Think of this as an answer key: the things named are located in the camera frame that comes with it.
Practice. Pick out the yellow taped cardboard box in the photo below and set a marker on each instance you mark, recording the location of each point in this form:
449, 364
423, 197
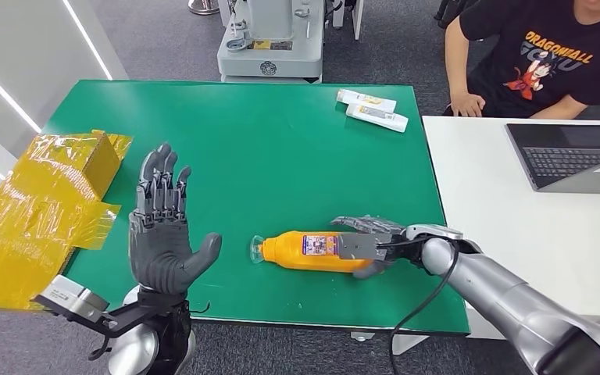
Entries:
31, 217

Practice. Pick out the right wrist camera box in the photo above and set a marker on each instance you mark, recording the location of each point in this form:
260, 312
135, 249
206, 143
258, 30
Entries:
362, 247

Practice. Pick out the large white tube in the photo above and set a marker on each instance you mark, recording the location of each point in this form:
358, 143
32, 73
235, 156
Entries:
377, 116

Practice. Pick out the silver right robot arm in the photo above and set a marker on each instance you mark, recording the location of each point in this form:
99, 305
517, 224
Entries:
496, 295

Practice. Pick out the small white tube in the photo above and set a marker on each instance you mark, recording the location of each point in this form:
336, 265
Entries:
364, 99

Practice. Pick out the person's left forearm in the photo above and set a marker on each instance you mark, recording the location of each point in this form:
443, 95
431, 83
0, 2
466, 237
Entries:
561, 108

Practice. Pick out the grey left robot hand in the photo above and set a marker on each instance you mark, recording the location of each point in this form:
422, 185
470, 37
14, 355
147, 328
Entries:
160, 253

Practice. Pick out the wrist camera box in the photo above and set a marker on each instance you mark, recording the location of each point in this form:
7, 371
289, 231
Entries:
362, 247
64, 299

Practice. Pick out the chrome stand base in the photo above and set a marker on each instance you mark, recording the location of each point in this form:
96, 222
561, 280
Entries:
202, 7

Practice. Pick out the black chair base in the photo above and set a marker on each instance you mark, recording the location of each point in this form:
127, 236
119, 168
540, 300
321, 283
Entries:
447, 10

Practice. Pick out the grey machine base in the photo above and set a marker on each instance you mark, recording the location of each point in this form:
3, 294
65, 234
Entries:
279, 62

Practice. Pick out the person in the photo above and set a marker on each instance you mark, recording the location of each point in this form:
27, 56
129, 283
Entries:
538, 62

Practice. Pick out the person's right forearm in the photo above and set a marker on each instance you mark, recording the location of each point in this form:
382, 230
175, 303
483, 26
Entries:
456, 62

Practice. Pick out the white table foot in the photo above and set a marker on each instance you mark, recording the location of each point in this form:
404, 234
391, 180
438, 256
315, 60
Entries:
362, 336
408, 342

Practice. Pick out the person's hand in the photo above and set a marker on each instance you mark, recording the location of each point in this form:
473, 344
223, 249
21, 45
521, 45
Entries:
466, 105

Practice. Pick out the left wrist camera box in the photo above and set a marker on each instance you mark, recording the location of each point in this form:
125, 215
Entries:
64, 299

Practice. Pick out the dark grey laptop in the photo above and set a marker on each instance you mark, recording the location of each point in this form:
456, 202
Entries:
564, 155

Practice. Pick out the white furniture leg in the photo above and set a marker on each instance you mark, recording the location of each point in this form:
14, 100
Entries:
357, 20

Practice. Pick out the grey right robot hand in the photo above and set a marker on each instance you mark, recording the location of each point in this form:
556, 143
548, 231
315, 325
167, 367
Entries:
372, 225

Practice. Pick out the orange plastic bottle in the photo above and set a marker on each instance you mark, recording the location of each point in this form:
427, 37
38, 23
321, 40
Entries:
289, 251

